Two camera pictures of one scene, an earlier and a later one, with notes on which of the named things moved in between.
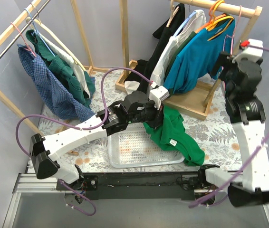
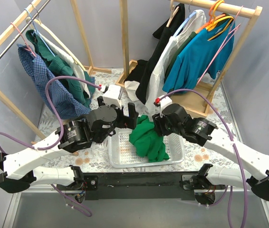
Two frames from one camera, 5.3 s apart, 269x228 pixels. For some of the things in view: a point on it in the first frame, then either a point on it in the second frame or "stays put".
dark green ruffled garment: (66, 72) stays put
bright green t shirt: (172, 133) → (147, 143)
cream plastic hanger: (29, 20) stays put
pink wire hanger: (232, 38) → (229, 35)
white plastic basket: (132, 147) stays put
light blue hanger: (180, 27) stays put
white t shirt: (171, 47) stays put
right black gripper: (224, 63) → (158, 126)
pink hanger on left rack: (28, 48) stays put
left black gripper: (157, 114) → (127, 118)
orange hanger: (211, 19) stays put
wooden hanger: (173, 12) stays put
